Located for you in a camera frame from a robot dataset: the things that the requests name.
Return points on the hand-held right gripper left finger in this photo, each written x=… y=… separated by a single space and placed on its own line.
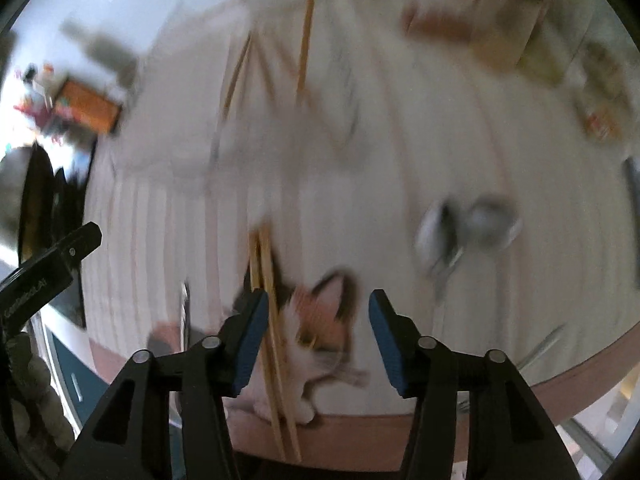
x=250 y=345

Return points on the wooden chopstick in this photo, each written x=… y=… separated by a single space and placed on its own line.
x=272 y=290
x=300 y=95
x=306 y=35
x=256 y=265
x=235 y=77

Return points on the person's left hand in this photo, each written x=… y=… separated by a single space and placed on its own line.
x=35 y=385

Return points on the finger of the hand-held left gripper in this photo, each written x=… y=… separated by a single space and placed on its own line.
x=75 y=247

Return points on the orange wooden box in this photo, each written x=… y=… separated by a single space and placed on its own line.
x=85 y=107

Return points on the metal knife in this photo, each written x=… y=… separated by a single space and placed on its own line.
x=186 y=310

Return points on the brown cardboard box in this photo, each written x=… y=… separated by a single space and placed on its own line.
x=450 y=20

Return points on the metal fork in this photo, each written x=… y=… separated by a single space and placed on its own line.
x=542 y=345

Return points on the metal spoon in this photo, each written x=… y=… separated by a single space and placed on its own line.
x=432 y=240
x=490 y=222

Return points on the cat print striped tablecloth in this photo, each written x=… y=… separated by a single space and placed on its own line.
x=375 y=160

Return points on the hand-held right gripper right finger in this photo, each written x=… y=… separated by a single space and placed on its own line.
x=387 y=347

